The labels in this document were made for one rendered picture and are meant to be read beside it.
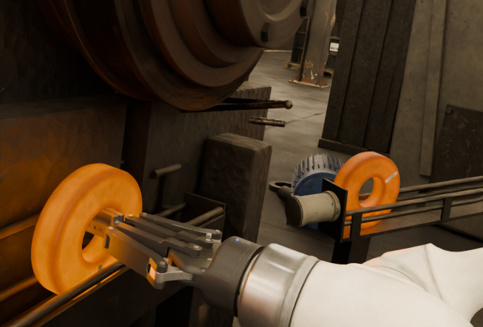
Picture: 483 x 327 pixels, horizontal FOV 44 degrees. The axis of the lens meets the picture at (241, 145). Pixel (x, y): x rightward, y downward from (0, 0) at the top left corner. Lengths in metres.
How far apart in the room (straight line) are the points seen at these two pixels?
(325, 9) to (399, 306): 9.19
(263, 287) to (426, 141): 2.93
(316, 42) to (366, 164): 8.53
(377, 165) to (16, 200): 0.73
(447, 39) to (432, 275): 2.83
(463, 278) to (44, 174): 0.48
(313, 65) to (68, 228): 9.13
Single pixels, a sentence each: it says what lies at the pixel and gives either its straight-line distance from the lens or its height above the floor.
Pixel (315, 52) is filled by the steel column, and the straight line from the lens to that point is 9.70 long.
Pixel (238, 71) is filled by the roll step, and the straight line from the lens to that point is 0.83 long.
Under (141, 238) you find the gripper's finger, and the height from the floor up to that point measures 0.77.
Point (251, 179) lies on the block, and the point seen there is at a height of 0.75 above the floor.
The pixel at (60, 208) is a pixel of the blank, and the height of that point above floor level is 0.79.
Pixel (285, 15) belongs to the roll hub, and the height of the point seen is 1.02.
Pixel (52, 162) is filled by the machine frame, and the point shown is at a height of 0.81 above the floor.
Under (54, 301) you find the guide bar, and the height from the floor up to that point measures 0.70.
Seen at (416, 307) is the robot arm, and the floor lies 0.79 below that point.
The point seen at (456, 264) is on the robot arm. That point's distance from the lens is 0.70.
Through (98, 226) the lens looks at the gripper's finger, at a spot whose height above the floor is 0.77.
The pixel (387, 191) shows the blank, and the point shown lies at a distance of 1.25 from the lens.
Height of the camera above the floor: 1.02
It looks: 13 degrees down
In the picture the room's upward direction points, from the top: 9 degrees clockwise
